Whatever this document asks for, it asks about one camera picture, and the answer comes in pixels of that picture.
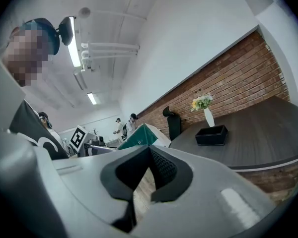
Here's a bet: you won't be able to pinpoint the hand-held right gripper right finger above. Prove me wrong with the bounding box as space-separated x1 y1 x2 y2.
131 144 277 238

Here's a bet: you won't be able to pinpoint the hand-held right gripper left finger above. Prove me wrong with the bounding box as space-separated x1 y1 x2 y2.
52 144 152 234

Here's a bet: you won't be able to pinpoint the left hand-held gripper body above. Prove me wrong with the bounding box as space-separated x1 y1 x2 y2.
69 125 115 157

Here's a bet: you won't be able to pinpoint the black container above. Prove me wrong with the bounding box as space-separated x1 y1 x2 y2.
194 124 229 147

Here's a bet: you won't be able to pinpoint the green packet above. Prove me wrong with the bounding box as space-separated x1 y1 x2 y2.
117 123 160 150

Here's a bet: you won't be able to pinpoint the short ceiling light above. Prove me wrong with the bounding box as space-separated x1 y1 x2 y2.
87 92 98 106

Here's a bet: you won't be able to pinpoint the person's black shirt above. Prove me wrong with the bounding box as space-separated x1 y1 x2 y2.
8 99 70 160

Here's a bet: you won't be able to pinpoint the unlit ceiling light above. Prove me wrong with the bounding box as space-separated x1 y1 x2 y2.
73 68 88 91

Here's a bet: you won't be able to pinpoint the black office chair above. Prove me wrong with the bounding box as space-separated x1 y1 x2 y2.
162 106 182 141

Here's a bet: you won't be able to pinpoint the white vase with flowers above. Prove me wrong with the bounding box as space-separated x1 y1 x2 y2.
190 92 216 128

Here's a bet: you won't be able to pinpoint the long ceiling light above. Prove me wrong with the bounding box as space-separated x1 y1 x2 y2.
67 16 82 68

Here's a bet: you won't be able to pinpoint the white ceiling pipes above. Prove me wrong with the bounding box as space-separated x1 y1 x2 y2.
80 41 141 72

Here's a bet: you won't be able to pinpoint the person's head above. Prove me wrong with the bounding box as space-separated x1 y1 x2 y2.
1 17 61 88

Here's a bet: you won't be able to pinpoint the black head-worn camera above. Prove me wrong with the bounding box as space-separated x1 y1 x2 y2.
58 16 77 47

